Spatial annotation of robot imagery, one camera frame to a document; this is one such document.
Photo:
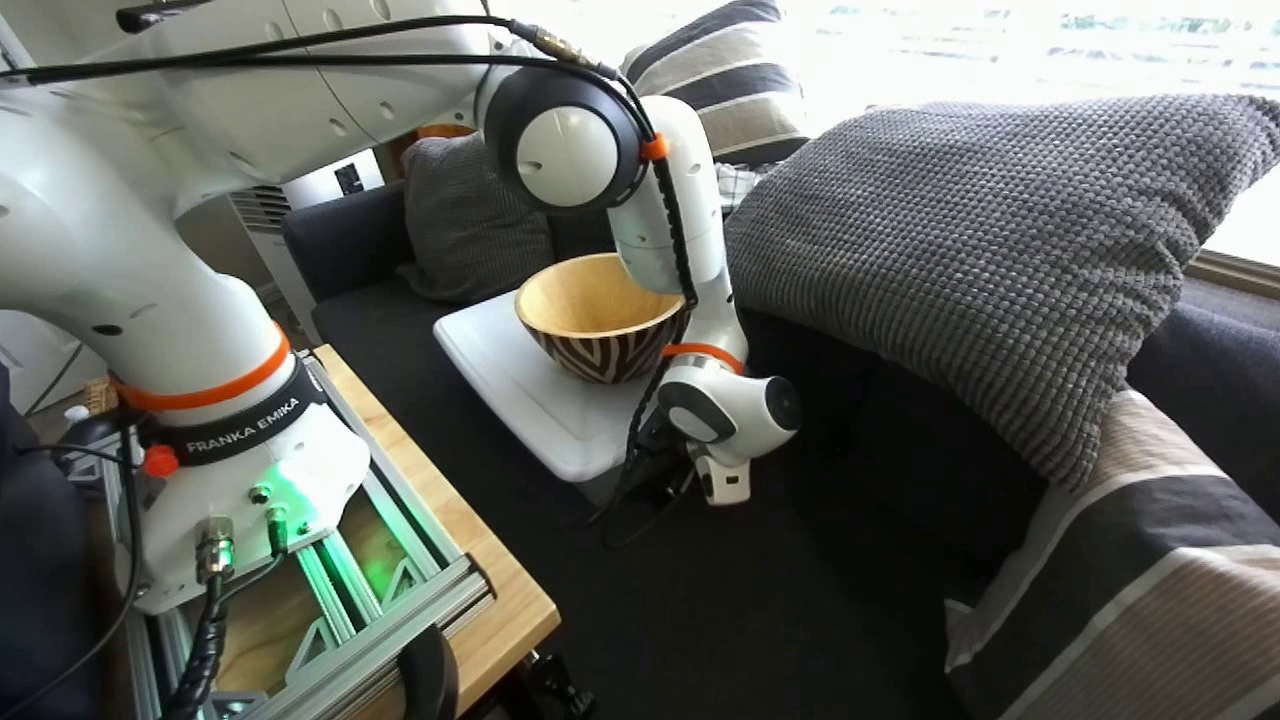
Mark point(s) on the wooden table with aluminium frame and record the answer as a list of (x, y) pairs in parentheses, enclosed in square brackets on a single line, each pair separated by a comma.
[(328, 573)]

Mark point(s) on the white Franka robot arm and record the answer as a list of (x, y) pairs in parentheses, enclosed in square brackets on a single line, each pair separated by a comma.
[(242, 96)]

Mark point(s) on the white plastic tray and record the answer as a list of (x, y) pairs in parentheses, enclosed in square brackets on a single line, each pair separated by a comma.
[(576, 430)]

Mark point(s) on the striped cushion at right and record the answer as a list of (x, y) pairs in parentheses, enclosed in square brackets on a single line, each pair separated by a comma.
[(1146, 592)]

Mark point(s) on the wooden bowl with zebra pattern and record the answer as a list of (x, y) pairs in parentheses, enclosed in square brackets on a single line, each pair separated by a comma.
[(595, 319)]

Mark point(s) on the large grey knitted cushion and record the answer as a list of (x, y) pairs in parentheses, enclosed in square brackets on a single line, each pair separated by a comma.
[(1012, 257)]

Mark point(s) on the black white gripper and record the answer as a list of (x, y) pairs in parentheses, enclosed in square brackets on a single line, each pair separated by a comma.
[(660, 464)]

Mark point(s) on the small dark grey cushion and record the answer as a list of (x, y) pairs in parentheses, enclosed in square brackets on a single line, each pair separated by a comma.
[(470, 232)]

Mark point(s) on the dark grey sofa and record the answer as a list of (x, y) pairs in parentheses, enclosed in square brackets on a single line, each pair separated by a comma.
[(820, 603)]

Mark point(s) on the striped grey white cushion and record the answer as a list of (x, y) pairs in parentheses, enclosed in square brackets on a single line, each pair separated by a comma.
[(729, 73)]

